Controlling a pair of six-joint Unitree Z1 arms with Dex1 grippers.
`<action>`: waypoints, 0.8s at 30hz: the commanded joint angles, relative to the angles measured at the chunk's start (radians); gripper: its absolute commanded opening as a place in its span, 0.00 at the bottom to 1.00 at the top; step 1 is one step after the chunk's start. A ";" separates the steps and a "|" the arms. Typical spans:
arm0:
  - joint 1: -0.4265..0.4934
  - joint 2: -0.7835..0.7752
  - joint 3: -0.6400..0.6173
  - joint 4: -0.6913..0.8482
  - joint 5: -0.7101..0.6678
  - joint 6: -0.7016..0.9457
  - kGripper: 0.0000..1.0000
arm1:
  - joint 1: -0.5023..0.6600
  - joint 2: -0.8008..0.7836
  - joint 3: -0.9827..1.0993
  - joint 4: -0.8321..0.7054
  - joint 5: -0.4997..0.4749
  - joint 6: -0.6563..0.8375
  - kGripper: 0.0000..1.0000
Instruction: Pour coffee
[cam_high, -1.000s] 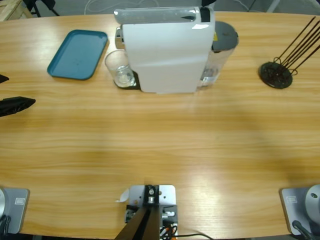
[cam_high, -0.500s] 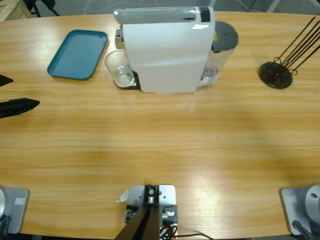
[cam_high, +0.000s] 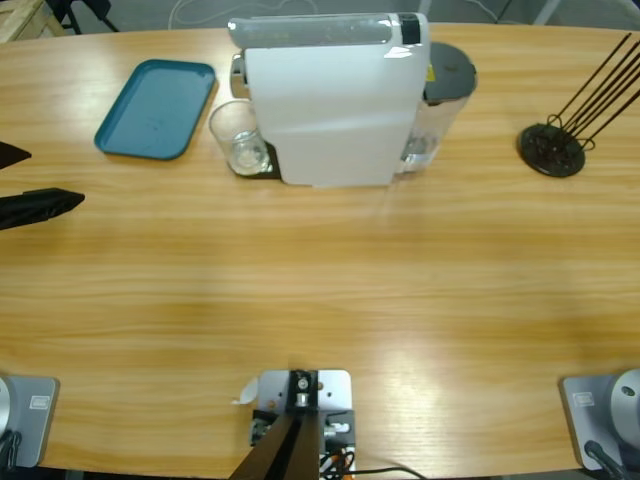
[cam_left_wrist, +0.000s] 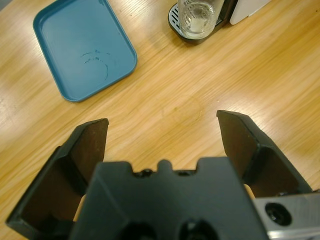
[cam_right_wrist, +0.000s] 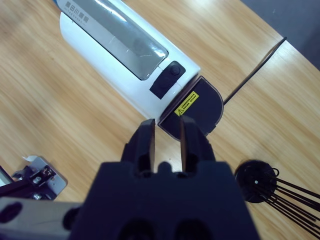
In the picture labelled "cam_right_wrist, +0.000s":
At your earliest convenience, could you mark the thin black power cord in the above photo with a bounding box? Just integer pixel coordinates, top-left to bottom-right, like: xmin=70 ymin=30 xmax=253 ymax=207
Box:
xmin=223 ymin=36 xmax=288 ymax=105

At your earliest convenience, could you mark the black capsule holder with rods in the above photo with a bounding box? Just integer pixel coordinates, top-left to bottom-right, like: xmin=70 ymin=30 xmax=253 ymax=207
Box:
xmin=234 ymin=159 xmax=320 ymax=223

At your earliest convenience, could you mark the white capsule coffee machine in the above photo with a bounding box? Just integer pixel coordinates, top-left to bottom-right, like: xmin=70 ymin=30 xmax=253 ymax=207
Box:
xmin=52 ymin=0 xmax=202 ymax=121

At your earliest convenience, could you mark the clear water tank black lid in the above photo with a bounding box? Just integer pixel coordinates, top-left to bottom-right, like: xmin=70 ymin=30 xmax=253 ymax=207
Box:
xmin=158 ymin=75 xmax=224 ymax=141

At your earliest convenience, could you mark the white mount block dark post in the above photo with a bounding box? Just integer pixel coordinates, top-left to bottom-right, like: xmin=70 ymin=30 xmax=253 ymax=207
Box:
xmin=0 ymin=155 xmax=69 ymax=201

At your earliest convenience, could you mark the grey translucent machine lid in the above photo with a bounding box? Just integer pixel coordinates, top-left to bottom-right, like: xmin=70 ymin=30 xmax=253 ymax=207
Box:
xmin=53 ymin=0 xmax=169 ymax=81

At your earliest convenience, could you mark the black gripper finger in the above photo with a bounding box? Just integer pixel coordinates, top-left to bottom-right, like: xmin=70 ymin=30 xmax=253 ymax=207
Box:
xmin=179 ymin=115 xmax=216 ymax=174
xmin=121 ymin=118 xmax=157 ymax=174

